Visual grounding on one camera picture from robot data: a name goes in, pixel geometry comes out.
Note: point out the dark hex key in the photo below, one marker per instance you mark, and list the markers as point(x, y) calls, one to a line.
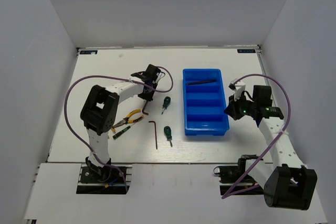
point(144, 107)
point(200, 82)
point(155, 133)

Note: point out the left blue corner label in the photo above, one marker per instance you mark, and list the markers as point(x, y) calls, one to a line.
point(88, 52)

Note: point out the green stubby screwdriver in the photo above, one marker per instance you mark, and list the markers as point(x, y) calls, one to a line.
point(168, 134)
point(166, 103)

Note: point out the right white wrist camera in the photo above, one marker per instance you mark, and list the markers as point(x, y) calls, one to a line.
point(238, 87)

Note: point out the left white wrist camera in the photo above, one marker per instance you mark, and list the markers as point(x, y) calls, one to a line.
point(152, 72)

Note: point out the small black green screwdriver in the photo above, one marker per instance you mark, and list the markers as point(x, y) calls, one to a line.
point(121, 132)

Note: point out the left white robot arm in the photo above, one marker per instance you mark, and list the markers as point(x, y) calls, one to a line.
point(100, 110)

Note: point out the blue corner label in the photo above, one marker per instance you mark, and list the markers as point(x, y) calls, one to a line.
point(246, 51)
point(88, 52)

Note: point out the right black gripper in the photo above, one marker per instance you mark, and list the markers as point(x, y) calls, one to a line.
point(231, 109)

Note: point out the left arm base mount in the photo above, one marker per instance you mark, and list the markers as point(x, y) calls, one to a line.
point(90, 183)

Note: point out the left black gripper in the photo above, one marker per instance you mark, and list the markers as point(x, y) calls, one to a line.
point(147, 97)

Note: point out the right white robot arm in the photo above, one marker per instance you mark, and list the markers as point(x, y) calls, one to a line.
point(288, 184)

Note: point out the yellow long nose pliers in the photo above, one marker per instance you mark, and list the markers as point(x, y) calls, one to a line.
point(128, 119)

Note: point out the blue compartment tray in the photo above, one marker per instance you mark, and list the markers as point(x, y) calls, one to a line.
point(204, 104)

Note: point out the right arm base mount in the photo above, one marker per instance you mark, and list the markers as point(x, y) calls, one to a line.
point(230, 173)

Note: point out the right blue corner label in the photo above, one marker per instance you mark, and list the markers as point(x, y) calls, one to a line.
point(246, 51)

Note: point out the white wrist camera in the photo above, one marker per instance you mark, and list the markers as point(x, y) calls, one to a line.
point(238, 87)
point(152, 72)

